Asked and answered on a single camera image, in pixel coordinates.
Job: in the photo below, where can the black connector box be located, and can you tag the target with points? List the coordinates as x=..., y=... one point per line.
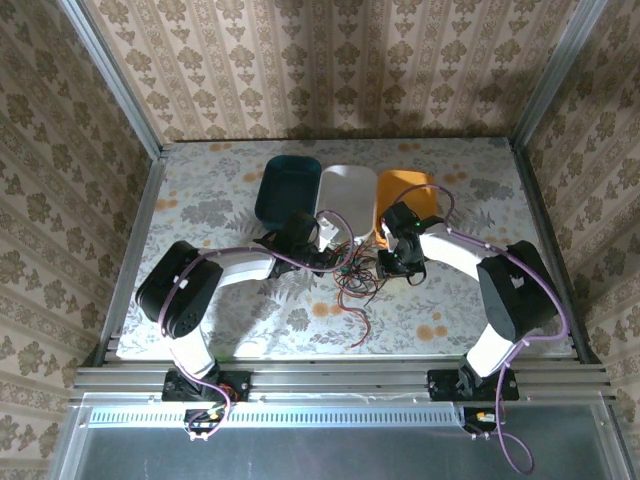
x=205, y=422
x=480, y=422

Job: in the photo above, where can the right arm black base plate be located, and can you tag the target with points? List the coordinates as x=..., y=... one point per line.
x=442, y=385

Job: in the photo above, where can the aluminium frame rail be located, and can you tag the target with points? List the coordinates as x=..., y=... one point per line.
x=330, y=380

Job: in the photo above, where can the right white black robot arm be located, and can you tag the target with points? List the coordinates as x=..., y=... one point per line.
x=450, y=247

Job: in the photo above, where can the white plastic bin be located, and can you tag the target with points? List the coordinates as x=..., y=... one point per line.
x=350, y=195

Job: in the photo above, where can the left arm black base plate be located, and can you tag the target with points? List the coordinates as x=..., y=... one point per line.
x=235, y=385

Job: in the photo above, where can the aluminium frame post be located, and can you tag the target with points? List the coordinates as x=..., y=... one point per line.
x=555, y=75
x=120, y=90

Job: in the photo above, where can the teal plastic bin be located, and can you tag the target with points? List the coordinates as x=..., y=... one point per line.
x=285, y=192

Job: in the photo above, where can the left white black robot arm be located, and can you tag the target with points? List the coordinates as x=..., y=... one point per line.
x=240, y=265

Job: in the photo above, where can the orange plastic bin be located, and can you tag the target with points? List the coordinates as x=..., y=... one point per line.
x=400, y=185

